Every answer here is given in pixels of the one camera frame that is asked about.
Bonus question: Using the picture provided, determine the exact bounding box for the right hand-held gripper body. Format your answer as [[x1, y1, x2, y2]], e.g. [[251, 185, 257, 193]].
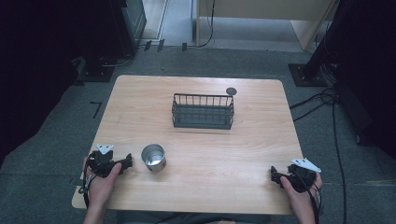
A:
[[285, 157, 322, 194]]

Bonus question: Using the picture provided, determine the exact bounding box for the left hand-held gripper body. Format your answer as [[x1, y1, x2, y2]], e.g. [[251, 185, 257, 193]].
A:
[[85, 143, 126, 179]]

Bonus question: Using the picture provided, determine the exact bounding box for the person's right hand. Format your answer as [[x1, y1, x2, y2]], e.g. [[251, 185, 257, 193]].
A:
[[279, 172, 324, 217]]

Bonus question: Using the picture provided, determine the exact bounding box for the person's left hand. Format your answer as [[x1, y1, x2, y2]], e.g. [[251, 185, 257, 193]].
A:
[[81, 156, 123, 209]]

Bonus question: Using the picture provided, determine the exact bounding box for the silver metal cup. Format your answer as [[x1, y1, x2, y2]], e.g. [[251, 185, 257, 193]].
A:
[[140, 143, 167, 173]]

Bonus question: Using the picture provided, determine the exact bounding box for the person's lap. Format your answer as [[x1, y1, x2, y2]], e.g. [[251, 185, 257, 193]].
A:
[[116, 210, 273, 224]]

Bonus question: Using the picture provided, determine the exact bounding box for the black stand base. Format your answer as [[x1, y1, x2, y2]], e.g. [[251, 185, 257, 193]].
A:
[[76, 57, 117, 84]]

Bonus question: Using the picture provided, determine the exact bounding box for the dark cabinet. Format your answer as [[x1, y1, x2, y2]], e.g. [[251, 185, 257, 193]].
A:
[[108, 0, 148, 59]]

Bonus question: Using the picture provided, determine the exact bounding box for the light wooden cabinet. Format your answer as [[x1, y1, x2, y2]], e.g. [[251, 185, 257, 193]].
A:
[[195, 0, 340, 52]]

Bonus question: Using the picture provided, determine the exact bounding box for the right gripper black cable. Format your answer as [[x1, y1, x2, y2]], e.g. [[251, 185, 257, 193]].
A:
[[293, 170, 322, 224]]

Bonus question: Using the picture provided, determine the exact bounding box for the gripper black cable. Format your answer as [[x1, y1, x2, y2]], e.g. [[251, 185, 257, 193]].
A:
[[293, 170, 322, 224], [78, 174, 93, 209]]

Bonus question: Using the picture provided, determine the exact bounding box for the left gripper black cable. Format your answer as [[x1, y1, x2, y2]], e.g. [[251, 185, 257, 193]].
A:
[[78, 174, 93, 209]]

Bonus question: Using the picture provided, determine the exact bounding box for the long black floor cable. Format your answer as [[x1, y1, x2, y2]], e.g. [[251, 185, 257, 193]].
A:
[[331, 99, 348, 224]]

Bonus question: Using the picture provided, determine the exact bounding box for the black floor cable bundle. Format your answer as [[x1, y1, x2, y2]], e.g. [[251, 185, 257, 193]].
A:
[[289, 87, 340, 123]]

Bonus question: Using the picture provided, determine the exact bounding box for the black wire basket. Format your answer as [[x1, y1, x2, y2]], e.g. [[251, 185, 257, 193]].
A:
[[171, 92, 235, 131]]

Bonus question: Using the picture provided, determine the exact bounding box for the black stand with base plate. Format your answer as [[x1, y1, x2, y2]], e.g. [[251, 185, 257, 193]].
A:
[[288, 0, 356, 88]]

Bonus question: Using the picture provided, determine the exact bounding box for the black hanging cable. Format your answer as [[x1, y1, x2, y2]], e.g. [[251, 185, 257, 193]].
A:
[[195, 0, 217, 49]]

